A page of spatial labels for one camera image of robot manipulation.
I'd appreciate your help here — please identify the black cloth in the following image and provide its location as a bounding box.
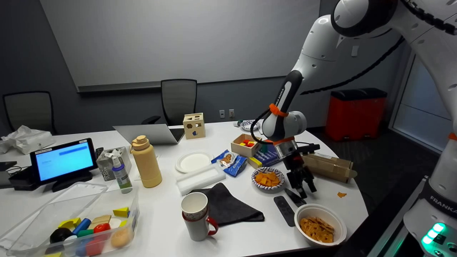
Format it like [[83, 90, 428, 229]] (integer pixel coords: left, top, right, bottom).
[[190, 181, 266, 228]]

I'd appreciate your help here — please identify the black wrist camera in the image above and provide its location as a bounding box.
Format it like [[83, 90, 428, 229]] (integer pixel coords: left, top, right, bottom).
[[293, 141, 321, 154]]

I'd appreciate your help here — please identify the tan egg toy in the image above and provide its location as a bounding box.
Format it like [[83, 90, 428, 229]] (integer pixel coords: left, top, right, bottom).
[[110, 227, 134, 249]]

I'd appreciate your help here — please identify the white plastic bag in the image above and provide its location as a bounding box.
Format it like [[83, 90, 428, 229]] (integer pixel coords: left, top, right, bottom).
[[0, 124, 54, 155]]

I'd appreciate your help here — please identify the wooden box of blocks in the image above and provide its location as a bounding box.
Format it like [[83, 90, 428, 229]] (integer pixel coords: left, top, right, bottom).
[[230, 132, 264, 158]]

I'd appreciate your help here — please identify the glass door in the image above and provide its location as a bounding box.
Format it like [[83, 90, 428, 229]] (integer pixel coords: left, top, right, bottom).
[[388, 51, 451, 154]]

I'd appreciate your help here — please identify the blue book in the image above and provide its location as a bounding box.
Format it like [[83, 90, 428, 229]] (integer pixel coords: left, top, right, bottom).
[[247, 141, 287, 168]]

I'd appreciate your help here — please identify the clear plastic toy bin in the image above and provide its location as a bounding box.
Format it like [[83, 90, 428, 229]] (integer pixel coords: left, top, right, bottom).
[[0, 182, 140, 257]]

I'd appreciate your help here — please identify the white bowl with crackers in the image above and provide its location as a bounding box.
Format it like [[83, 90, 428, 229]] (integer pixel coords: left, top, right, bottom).
[[293, 202, 348, 247]]

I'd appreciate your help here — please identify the red toy block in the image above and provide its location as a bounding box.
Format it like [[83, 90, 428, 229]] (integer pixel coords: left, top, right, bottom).
[[93, 221, 113, 235]]

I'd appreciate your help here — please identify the black ball toy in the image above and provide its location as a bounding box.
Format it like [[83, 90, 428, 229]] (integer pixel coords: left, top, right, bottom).
[[48, 227, 73, 244]]

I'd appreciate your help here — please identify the wall whiteboard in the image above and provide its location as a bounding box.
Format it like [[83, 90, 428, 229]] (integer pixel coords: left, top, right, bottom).
[[38, 0, 321, 92]]

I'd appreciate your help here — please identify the wooden shape sorter cube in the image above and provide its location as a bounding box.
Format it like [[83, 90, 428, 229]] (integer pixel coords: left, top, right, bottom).
[[181, 111, 207, 139]]

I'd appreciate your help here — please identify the black remote control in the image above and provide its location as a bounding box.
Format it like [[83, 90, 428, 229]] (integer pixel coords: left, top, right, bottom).
[[273, 194, 303, 228]]

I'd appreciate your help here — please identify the cream plastic bottle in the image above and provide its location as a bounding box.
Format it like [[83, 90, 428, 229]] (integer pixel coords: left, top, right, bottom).
[[130, 134, 164, 189]]

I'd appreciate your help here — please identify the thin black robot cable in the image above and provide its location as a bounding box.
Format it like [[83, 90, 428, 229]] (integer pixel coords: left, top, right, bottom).
[[248, 37, 405, 145]]

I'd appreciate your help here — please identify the yellow wedge toy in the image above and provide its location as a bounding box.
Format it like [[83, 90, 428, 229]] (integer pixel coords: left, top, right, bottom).
[[111, 205, 131, 218]]

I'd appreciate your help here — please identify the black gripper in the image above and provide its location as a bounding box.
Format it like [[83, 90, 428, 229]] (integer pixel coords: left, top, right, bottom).
[[281, 142, 318, 194]]

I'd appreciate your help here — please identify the blue snack packet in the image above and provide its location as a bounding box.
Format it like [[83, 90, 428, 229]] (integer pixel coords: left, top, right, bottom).
[[210, 148, 248, 178]]

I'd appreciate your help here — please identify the small orange food bowl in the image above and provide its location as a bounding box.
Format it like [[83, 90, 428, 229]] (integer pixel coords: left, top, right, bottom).
[[250, 165, 287, 194]]

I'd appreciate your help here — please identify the white mug red handle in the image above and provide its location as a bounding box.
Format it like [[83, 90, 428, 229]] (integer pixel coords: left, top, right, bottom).
[[180, 191, 220, 242]]

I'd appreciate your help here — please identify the black corrugated cable conduit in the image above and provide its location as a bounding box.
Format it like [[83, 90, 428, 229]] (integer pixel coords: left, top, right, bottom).
[[401, 0, 457, 37]]

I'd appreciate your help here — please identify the grey laptop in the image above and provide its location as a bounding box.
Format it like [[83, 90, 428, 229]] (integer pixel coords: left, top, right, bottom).
[[111, 122, 186, 147]]

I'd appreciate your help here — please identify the tablet with blue screen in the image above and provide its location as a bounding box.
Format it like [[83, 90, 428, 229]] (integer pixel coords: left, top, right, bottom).
[[28, 137, 98, 188]]

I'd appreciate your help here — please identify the grey mesh office chair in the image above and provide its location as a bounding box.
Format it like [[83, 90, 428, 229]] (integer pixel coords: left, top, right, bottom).
[[158, 77, 200, 125], [1, 90, 56, 134]]

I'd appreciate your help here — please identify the white round plate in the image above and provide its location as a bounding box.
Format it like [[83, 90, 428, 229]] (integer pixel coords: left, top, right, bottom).
[[173, 149, 213, 175]]

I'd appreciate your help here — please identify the yellow toy block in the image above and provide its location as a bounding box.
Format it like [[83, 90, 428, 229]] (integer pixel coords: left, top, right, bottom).
[[57, 217, 83, 231]]

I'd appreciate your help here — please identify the small spray bottle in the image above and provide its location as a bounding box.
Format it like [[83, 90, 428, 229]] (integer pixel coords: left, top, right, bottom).
[[110, 152, 134, 195]]

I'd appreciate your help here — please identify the blue cylinder toy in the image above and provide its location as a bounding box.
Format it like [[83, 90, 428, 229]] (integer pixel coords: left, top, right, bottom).
[[71, 217, 93, 235]]

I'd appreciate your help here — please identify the white carton box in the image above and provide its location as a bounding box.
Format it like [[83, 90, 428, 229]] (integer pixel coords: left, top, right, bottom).
[[96, 145, 133, 182]]

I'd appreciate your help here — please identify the red bin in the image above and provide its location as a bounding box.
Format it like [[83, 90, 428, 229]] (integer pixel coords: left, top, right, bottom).
[[324, 87, 388, 142]]

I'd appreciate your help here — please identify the white rolled towel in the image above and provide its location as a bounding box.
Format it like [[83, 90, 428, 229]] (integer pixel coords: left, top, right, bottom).
[[176, 165, 227, 197]]

